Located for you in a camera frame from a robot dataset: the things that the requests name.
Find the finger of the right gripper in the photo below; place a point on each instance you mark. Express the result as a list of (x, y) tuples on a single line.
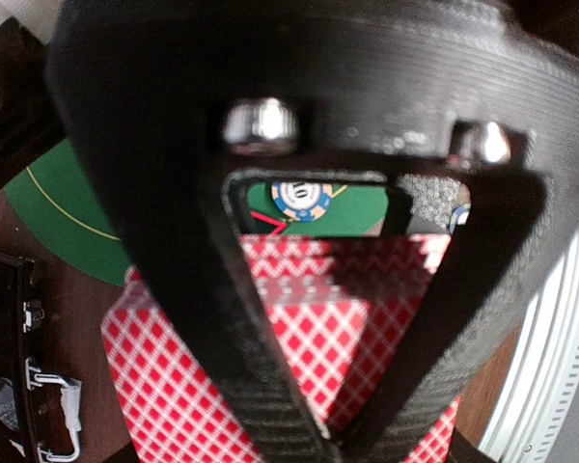
[(172, 106)]

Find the blue pink chips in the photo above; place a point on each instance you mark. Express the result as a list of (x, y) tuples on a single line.
[(302, 201)]

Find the pink backed card deck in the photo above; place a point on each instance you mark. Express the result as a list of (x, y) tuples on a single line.
[(338, 309)]

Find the blue green chip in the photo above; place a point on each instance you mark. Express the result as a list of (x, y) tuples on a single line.
[(458, 217)]

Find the round green poker mat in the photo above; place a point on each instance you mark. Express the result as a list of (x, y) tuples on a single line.
[(55, 201)]

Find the black red triangular button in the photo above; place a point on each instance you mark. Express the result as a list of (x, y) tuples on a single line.
[(265, 224)]

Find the clear dealer button in case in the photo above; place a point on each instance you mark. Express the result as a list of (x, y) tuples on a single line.
[(8, 413)]

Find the black poker chip case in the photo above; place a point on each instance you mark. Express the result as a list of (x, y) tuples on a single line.
[(47, 402)]

